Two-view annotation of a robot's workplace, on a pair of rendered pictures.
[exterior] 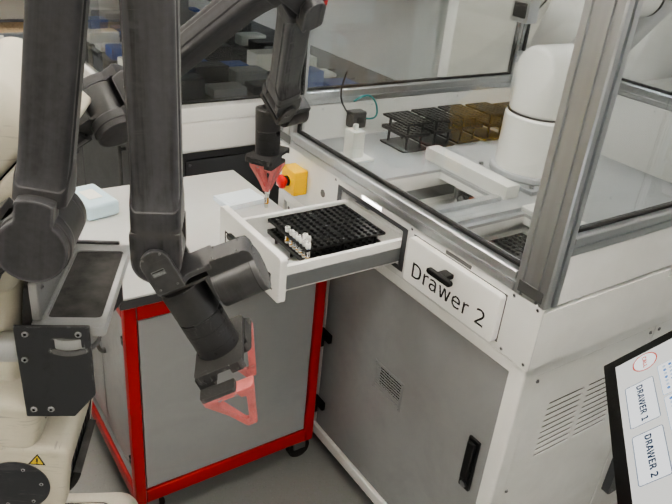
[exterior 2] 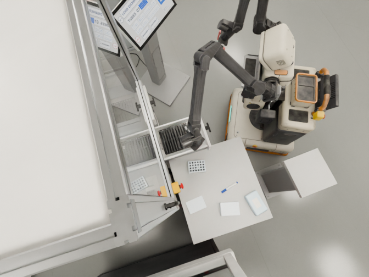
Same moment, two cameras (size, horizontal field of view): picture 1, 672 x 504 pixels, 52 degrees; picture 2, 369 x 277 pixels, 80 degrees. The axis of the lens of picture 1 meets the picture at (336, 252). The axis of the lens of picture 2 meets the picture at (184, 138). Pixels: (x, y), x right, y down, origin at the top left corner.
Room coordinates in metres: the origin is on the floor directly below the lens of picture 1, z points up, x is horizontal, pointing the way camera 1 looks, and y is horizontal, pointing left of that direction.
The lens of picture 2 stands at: (1.83, 0.27, 2.39)
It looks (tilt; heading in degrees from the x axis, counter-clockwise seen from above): 74 degrees down; 206
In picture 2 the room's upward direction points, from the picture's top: 8 degrees counter-clockwise
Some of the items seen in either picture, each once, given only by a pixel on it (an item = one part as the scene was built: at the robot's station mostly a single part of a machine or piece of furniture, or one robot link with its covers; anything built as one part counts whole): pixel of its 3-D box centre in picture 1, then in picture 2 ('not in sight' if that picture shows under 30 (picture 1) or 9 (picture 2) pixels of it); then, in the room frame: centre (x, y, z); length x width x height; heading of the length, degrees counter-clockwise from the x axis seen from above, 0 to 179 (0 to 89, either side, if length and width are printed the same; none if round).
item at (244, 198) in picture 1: (239, 199); (196, 204); (1.86, 0.30, 0.77); 0.13 x 0.09 x 0.02; 131
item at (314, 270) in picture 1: (328, 238); (175, 139); (1.48, 0.02, 0.86); 0.40 x 0.26 x 0.06; 126
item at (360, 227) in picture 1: (325, 237); (177, 138); (1.47, 0.03, 0.87); 0.22 x 0.18 x 0.06; 126
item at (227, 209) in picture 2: not in sight; (229, 208); (1.81, 0.53, 0.79); 0.13 x 0.09 x 0.05; 111
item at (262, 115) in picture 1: (270, 118); (195, 138); (1.50, 0.18, 1.14); 0.07 x 0.06 x 0.07; 135
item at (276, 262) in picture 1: (251, 251); (203, 130); (1.35, 0.19, 0.87); 0.29 x 0.02 x 0.11; 36
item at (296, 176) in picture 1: (293, 179); (176, 187); (1.80, 0.14, 0.88); 0.07 x 0.05 x 0.07; 36
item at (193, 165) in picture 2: not in sight; (196, 166); (1.61, 0.22, 0.78); 0.12 x 0.08 x 0.04; 114
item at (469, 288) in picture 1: (450, 286); (149, 105); (1.29, -0.25, 0.87); 0.29 x 0.02 x 0.11; 36
